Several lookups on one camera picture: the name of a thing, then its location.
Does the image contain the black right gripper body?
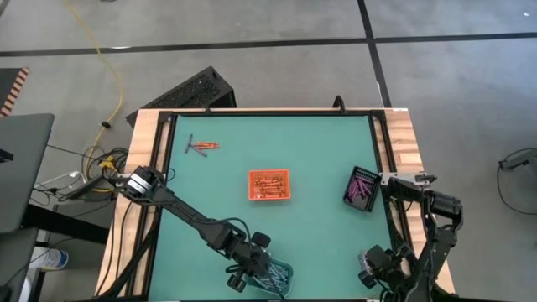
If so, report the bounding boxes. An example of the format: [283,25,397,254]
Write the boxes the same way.
[368,251,407,291]

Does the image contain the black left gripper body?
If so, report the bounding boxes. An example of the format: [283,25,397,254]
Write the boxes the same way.
[228,241,273,280]

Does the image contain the orange plastic basket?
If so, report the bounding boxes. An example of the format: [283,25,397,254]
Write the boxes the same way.
[248,168,292,202]

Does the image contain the grey-green plastic tray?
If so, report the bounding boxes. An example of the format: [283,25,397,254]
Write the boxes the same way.
[244,258,295,298]

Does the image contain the black plastic basket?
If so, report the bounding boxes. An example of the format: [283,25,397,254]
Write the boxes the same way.
[342,164,383,213]

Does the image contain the green table mat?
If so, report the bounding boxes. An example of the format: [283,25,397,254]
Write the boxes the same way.
[147,113,400,301]

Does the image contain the black perforated metal case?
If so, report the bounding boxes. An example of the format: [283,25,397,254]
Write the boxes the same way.
[125,65,238,128]

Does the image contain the white bottle blue label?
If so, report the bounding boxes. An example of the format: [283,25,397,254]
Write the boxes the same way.
[29,246,70,272]

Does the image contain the grey desk panel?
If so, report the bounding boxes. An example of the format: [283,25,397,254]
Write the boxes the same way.
[0,112,55,234]
[0,228,41,302]

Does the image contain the black mat orange stripes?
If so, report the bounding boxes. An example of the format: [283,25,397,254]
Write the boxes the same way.
[0,66,31,117]

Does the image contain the black metal table frame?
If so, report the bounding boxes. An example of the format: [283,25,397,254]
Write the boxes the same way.
[94,107,456,302]

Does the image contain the black desk frame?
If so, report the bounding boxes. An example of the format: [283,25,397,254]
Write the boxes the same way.
[20,203,111,302]

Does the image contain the yellow cable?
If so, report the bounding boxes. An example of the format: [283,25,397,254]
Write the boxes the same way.
[62,0,124,181]

